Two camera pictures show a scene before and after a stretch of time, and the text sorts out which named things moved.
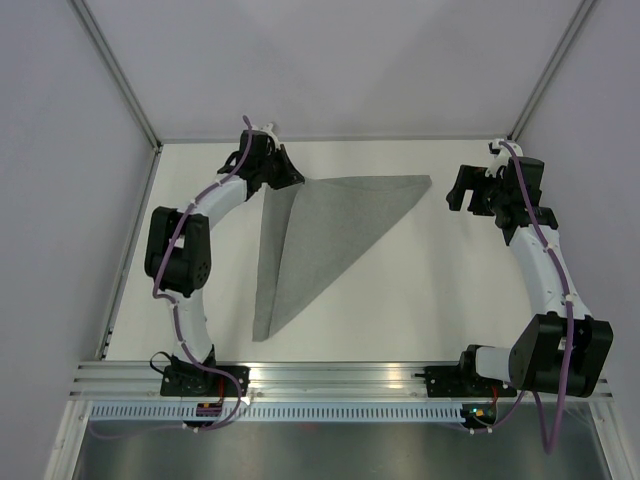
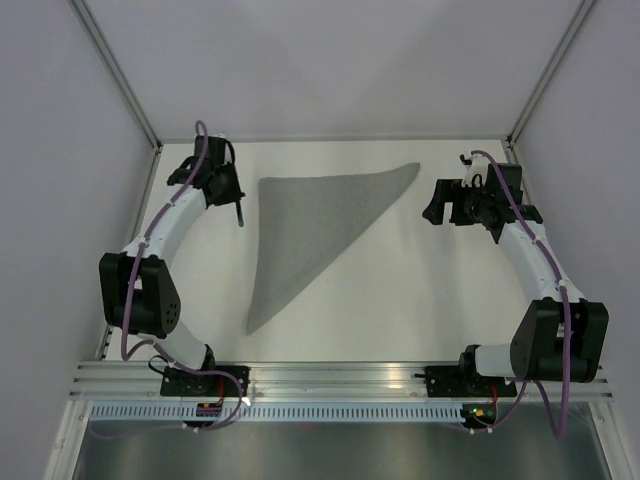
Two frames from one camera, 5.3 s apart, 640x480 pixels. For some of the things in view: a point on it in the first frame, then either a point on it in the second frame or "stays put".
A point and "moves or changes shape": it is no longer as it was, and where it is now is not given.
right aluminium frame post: [572, 29] stays put
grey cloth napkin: [311, 231] moves or changes shape
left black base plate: [193, 380] stays put
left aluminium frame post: [93, 33] stays put
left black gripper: [289, 176] to [235, 194]
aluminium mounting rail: [289, 382] stays put
